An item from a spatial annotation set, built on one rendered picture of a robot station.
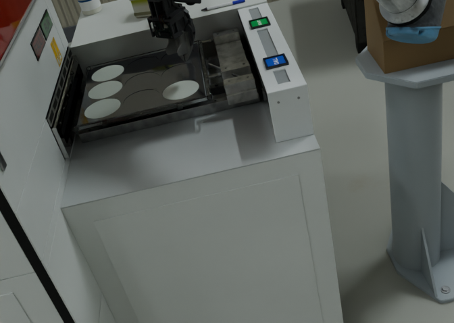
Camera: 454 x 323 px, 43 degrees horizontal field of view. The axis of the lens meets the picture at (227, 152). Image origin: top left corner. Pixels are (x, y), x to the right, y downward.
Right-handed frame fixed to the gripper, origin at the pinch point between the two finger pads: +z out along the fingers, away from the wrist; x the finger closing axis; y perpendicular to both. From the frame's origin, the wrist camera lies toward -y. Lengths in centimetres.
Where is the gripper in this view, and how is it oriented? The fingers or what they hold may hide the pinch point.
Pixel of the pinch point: (186, 55)
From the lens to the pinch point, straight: 155.0
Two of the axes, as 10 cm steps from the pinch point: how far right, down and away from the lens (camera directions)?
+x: 8.6, 1.8, -4.9
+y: -4.9, 5.9, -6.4
